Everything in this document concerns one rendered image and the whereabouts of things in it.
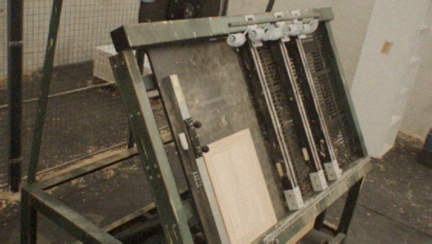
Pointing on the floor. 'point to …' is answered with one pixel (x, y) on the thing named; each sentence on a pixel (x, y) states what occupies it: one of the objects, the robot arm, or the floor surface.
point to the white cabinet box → (389, 69)
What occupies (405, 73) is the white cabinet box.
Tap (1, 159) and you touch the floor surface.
